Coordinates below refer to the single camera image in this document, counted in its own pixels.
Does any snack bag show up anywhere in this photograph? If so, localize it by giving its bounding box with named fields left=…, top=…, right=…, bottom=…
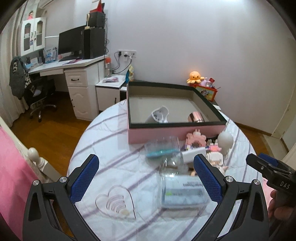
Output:
left=125, top=65, right=134, bottom=83

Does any white round head doll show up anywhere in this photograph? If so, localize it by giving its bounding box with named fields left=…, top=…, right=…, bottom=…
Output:
left=217, top=131, right=234, bottom=156

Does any round clear teal container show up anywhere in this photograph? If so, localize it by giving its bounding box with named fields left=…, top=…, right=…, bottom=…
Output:
left=144, top=136, right=180, bottom=159

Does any white bed post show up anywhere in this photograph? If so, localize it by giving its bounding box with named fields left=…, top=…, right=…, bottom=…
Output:
left=28, top=147, right=61, bottom=182

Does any white glass door cabinet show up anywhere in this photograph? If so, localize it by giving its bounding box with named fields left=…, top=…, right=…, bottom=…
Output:
left=20, top=18, right=46, bottom=56

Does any clear small jar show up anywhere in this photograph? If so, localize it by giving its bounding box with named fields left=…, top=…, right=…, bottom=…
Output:
left=159, top=156, right=188, bottom=175

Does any orange cap water bottle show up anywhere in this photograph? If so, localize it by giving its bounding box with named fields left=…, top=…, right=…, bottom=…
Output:
left=105, top=57, right=112, bottom=77

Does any black computer tower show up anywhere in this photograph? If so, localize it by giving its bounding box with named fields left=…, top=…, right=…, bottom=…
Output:
left=82, top=28, right=105, bottom=59

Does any pink bed cover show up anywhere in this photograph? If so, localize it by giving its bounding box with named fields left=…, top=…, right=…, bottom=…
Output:
left=1, top=128, right=37, bottom=240

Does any rose gold metal cup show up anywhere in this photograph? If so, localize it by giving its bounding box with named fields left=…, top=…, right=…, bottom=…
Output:
left=188, top=111, right=205, bottom=123

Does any black computer monitor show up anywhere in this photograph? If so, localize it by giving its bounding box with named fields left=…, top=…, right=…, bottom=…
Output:
left=58, top=26, right=85, bottom=62

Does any white computer desk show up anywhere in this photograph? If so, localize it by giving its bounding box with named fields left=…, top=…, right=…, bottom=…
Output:
left=29, top=55, right=107, bottom=121

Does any white bedside cabinet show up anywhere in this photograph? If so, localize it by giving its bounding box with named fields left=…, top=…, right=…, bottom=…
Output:
left=95, top=75, right=125, bottom=112

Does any clear heart acrylic piece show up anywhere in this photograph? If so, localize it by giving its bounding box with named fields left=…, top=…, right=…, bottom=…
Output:
left=95, top=185, right=136, bottom=221

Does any pink storage box black rim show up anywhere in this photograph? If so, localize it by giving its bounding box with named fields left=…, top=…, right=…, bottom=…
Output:
left=126, top=81, right=227, bottom=144

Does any orange octopus plush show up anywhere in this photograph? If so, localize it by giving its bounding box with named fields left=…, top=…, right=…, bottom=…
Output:
left=187, top=71, right=207, bottom=84

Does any pink brick block figure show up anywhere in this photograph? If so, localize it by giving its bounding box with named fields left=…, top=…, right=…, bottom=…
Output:
left=184, top=129, right=206, bottom=150

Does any white pink brick figure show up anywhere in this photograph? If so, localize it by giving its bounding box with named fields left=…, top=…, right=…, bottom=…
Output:
left=206, top=141, right=224, bottom=167

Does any white striped tablecloth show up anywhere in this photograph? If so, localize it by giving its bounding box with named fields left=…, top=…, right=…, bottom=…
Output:
left=67, top=100, right=270, bottom=241

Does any white wall power strip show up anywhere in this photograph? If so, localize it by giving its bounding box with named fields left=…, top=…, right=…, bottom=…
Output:
left=118, top=50, right=137, bottom=58

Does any pink plush toy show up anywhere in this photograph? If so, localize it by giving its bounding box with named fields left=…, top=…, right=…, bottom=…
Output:
left=199, top=79, right=208, bottom=87

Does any clear dental flosser box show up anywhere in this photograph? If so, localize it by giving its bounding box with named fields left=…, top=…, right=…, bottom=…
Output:
left=158, top=174, right=210, bottom=209

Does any black speaker box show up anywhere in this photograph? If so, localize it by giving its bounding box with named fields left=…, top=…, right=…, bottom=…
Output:
left=88, top=11, right=105, bottom=28

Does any white power adapter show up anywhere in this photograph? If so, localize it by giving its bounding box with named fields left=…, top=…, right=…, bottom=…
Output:
left=182, top=147, right=206, bottom=164

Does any dark hanging jacket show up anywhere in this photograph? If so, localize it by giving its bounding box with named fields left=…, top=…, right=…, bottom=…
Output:
left=9, top=56, right=32, bottom=100

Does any black office chair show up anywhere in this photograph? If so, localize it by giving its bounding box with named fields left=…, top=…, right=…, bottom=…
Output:
left=23, top=77, right=57, bottom=123

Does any person's right hand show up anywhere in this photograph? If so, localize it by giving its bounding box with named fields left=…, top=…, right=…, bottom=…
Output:
left=267, top=190, right=295, bottom=221

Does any white cup in box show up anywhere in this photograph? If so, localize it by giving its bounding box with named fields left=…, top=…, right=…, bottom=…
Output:
left=145, top=106, right=169, bottom=123

